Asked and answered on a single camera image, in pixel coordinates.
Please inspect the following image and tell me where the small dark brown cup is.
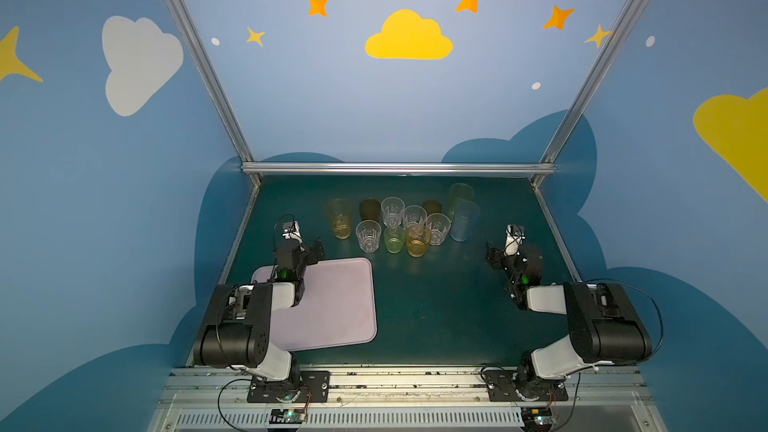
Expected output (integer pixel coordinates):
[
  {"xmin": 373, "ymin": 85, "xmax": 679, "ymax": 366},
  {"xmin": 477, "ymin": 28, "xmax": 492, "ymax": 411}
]
[{"xmin": 421, "ymin": 199, "xmax": 443, "ymax": 215}]

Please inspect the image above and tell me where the clear faceted glass back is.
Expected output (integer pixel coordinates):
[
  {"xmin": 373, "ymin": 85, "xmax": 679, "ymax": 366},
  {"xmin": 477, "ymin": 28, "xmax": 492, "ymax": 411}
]
[{"xmin": 381, "ymin": 197, "xmax": 405, "ymax": 228}]

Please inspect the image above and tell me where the green circuit board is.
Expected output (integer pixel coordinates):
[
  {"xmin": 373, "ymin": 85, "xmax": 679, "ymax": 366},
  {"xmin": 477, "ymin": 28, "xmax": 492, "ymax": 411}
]
[
  {"xmin": 268, "ymin": 409, "xmax": 307, "ymax": 426},
  {"xmin": 520, "ymin": 407, "xmax": 554, "ymax": 432}
]

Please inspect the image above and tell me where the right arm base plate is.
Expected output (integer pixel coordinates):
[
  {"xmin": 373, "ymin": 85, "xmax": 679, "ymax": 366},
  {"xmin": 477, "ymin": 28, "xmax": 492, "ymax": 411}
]
[{"xmin": 479, "ymin": 367, "xmax": 569, "ymax": 402}]

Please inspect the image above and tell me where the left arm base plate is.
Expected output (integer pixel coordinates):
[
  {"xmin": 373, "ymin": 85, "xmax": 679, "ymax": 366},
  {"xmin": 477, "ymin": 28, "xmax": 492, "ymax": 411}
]
[{"xmin": 246, "ymin": 370, "xmax": 331, "ymax": 404}]

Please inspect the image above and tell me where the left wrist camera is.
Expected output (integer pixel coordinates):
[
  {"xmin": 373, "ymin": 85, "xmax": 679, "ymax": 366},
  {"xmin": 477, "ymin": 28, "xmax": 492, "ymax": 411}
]
[{"xmin": 282, "ymin": 220, "xmax": 302, "ymax": 242}]

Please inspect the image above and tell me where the green faceted glass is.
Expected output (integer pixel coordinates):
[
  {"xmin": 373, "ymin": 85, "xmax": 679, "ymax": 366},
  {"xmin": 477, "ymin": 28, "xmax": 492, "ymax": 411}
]
[{"xmin": 383, "ymin": 226, "xmax": 406, "ymax": 254}]

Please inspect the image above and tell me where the aluminium frame post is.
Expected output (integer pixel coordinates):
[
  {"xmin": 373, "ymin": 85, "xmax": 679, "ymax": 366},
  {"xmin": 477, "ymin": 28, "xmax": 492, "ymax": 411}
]
[
  {"xmin": 164, "ymin": 0, "xmax": 253, "ymax": 165},
  {"xmin": 531, "ymin": 0, "xmax": 650, "ymax": 190}
]

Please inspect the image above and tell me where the lilac plastic tray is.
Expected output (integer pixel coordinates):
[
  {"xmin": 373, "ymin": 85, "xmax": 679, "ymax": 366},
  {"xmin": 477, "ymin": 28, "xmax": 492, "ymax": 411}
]
[{"xmin": 270, "ymin": 258, "xmax": 377, "ymax": 352}]

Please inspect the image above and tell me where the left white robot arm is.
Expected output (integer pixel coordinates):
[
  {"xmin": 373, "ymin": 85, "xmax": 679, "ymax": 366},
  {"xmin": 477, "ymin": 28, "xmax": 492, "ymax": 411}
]
[{"xmin": 193, "ymin": 238, "xmax": 325, "ymax": 388}]

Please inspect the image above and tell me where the tall pale blue glass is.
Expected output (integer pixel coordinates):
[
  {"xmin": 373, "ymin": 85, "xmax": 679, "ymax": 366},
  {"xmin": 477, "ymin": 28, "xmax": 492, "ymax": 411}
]
[{"xmin": 450, "ymin": 200, "xmax": 481, "ymax": 242}]

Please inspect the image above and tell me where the tall pale green glass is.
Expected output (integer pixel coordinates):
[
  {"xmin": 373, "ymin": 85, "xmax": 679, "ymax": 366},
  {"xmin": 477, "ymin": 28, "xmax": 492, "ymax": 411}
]
[{"xmin": 448, "ymin": 183, "xmax": 474, "ymax": 219}]

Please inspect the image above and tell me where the clear faceted glass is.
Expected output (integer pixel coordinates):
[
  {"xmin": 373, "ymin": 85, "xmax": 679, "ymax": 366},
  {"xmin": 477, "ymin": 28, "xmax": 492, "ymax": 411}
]
[
  {"xmin": 403, "ymin": 205, "xmax": 428, "ymax": 229},
  {"xmin": 355, "ymin": 220, "xmax": 382, "ymax": 254},
  {"xmin": 426, "ymin": 213, "xmax": 452, "ymax": 246},
  {"xmin": 381, "ymin": 197, "xmax": 405, "ymax": 228}
]

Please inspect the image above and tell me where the aluminium front rail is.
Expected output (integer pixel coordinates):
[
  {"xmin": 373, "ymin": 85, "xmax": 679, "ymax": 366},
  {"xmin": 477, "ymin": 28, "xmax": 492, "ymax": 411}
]
[{"xmin": 148, "ymin": 364, "xmax": 666, "ymax": 431}]

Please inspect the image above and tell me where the dark brown textured cup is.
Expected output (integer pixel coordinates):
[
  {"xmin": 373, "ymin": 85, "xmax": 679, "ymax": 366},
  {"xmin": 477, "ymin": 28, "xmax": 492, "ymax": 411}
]
[{"xmin": 359, "ymin": 198, "xmax": 382, "ymax": 222}]

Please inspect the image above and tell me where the tall yellow glass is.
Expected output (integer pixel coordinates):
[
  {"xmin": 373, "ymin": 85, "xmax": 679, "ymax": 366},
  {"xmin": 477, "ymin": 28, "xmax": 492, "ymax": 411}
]
[{"xmin": 325, "ymin": 198, "xmax": 352, "ymax": 240}]

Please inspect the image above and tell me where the left green circuit board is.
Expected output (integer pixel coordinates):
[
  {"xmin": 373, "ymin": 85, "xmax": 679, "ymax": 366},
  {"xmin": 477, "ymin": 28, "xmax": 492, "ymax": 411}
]
[{"xmin": 268, "ymin": 409, "xmax": 307, "ymax": 426}]

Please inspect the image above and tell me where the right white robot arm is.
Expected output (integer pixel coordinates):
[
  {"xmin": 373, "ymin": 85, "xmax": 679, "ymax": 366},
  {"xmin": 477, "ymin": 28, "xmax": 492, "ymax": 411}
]
[{"xmin": 486, "ymin": 243, "xmax": 658, "ymax": 388}]

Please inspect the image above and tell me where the left aluminium frame post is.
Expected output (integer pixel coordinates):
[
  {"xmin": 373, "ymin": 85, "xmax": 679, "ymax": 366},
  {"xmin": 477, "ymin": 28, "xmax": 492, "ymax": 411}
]
[{"xmin": 164, "ymin": 0, "xmax": 253, "ymax": 165}]

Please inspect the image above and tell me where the back horizontal aluminium bar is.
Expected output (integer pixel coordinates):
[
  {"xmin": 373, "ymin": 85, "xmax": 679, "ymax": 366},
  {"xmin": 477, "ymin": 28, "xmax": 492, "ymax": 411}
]
[{"xmin": 241, "ymin": 161, "xmax": 556, "ymax": 176}]

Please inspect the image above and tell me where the right green circuit board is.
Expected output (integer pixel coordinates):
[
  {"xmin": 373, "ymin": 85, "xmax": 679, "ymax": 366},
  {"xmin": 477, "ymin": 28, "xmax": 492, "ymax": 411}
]
[{"xmin": 520, "ymin": 407, "xmax": 554, "ymax": 432}]

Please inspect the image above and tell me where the amber faceted glass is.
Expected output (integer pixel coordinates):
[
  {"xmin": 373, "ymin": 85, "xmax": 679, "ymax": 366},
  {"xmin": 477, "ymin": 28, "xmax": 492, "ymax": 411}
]
[{"xmin": 406, "ymin": 223, "xmax": 431, "ymax": 258}]

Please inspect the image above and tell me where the right aluminium frame post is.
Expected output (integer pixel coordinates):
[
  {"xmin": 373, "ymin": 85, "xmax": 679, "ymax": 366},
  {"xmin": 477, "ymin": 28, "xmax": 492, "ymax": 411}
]
[{"xmin": 531, "ymin": 0, "xmax": 650, "ymax": 190}]

